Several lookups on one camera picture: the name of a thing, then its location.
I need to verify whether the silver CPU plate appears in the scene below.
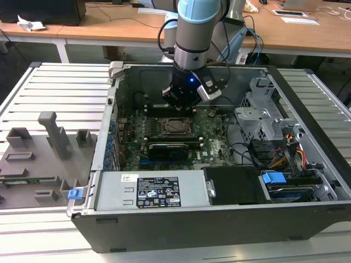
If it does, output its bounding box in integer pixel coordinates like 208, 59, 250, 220
167, 120, 185, 132

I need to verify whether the metal socket cover frame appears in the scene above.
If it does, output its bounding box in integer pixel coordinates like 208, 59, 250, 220
161, 117, 195, 136

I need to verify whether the black RAM slot bank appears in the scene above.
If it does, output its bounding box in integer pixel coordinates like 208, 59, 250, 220
142, 135, 204, 149
144, 103, 197, 118

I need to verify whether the CPU socket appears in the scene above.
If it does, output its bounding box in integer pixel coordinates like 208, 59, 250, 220
160, 117, 197, 138

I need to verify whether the black graphics card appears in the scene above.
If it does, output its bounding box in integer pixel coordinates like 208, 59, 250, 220
148, 142, 190, 161

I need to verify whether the green motherboard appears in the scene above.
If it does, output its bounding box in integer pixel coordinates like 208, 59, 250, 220
116, 105, 239, 172

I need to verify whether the pale blue teach pendant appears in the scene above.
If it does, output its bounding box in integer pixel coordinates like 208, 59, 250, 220
219, 27, 247, 63

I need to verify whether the silver metal drive cage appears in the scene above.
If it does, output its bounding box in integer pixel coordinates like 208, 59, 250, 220
234, 76, 302, 143

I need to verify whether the brown cardboard box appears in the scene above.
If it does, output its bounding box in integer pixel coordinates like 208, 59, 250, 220
104, 45, 128, 61

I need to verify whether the pale blue paper sheet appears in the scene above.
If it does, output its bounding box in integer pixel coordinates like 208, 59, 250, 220
138, 7, 179, 14

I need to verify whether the black power supply label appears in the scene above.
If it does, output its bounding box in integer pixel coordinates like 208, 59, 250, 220
136, 176, 182, 208

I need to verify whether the black plastic shroud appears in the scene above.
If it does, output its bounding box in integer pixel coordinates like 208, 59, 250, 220
204, 165, 272, 206

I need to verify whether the beige crumpled object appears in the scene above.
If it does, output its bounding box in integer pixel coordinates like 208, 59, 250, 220
244, 0, 260, 13

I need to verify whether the long wooden desk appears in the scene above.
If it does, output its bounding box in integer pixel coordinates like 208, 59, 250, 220
57, 0, 351, 60

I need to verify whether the grey power supply unit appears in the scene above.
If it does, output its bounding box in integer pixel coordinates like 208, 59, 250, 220
94, 170, 212, 211

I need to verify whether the hard disk in blue carrier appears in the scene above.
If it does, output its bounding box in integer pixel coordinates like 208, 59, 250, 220
262, 170, 319, 204

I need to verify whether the flat white tablet device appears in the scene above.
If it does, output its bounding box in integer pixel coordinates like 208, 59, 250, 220
271, 9, 307, 17

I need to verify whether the white paper sheet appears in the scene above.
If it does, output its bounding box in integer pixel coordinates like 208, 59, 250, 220
281, 16, 320, 26

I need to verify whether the black open PC case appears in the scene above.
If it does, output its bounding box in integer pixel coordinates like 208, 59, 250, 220
67, 61, 351, 254

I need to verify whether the silver laptop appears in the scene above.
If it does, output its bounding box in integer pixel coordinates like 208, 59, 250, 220
275, 0, 321, 12

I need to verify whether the blue plastic case clip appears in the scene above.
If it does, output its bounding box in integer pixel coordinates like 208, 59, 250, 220
67, 188, 83, 201

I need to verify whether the black box on desk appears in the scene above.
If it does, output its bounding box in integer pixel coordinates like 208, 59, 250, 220
0, 0, 87, 27

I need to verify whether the crumpled white paper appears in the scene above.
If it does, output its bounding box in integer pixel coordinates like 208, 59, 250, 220
16, 15, 47, 32

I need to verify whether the grey parts rack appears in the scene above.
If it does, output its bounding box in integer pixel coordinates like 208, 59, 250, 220
0, 111, 98, 210

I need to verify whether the green RAM stick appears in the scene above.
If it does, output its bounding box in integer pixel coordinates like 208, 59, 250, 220
0, 176, 55, 183

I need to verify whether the short wooden desk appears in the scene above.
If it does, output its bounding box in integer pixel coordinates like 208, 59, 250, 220
0, 20, 66, 64

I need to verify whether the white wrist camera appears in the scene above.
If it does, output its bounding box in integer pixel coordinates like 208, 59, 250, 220
196, 72, 222, 102

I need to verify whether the grey case latch handle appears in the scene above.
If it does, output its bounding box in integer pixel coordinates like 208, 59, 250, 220
108, 61, 126, 80

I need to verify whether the blue cable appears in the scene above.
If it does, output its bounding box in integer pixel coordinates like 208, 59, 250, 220
246, 27, 264, 66

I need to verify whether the black cable bundle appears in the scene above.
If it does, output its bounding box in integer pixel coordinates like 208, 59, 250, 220
248, 138, 286, 165

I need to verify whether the coloured power wire bundle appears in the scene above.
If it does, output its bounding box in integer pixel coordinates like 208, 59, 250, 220
270, 131, 307, 169

